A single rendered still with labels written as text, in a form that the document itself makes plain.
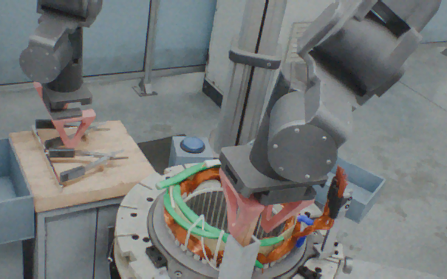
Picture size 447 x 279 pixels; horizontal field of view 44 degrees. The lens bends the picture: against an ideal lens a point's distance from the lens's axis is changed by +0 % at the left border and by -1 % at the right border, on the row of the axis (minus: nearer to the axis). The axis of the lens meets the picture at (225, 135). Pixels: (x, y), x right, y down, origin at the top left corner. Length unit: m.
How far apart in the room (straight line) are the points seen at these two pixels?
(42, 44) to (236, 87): 0.51
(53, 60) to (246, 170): 0.36
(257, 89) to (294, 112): 0.73
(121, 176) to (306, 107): 0.51
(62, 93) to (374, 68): 0.55
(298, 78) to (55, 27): 0.42
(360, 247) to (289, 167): 2.17
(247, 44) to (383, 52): 0.68
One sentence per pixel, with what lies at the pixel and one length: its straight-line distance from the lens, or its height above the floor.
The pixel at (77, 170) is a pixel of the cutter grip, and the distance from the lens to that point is 0.87.
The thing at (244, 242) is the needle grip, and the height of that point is 1.19.
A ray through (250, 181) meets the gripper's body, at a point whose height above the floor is 1.30.
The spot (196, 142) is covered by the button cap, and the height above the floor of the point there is 1.04.
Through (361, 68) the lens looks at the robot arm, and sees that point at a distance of 0.49.
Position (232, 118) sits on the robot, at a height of 1.02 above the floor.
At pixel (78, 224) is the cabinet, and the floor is 0.99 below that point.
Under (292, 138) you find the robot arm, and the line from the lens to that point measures 0.44.
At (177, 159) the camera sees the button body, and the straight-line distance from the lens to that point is 1.04.
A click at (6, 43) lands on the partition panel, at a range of 3.04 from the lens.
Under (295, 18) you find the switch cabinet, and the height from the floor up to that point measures 0.65.
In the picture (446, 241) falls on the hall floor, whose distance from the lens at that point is 2.89.
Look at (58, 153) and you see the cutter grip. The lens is 0.92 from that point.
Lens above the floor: 1.61
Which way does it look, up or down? 31 degrees down
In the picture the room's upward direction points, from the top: 11 degrees clockwise
